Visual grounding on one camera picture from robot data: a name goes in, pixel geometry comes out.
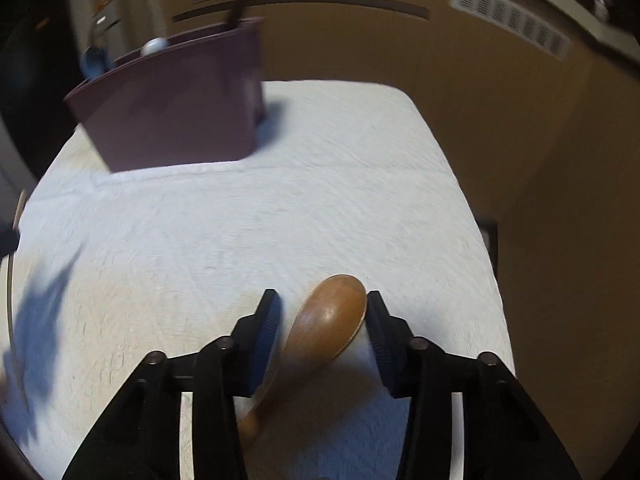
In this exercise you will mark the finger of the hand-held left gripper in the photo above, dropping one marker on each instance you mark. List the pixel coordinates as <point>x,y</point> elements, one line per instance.
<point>7,240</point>

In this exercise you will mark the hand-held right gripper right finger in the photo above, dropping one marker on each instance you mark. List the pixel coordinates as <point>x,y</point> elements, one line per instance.
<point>375,340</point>

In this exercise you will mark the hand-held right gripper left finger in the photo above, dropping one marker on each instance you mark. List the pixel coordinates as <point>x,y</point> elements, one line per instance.
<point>272,330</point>

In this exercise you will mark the brown wooden spoon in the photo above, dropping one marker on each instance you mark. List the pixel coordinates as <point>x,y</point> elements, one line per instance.
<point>330,315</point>

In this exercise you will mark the blue-grey plastic spoon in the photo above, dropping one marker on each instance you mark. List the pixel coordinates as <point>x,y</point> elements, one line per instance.
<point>95,62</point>

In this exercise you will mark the purple plastic utensil holder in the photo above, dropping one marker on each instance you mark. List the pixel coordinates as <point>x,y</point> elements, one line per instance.
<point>175,105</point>

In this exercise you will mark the metal spoon white ball end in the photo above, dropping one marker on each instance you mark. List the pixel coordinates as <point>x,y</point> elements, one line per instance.
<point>152,46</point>

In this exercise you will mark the white textured towel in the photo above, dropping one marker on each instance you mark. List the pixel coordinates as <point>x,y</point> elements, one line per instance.
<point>300,200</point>

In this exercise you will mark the black door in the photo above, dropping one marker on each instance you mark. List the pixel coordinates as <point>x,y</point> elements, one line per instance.
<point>30,20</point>

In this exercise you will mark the short white vent grille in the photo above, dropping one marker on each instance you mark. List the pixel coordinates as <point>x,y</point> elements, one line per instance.
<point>510,17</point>

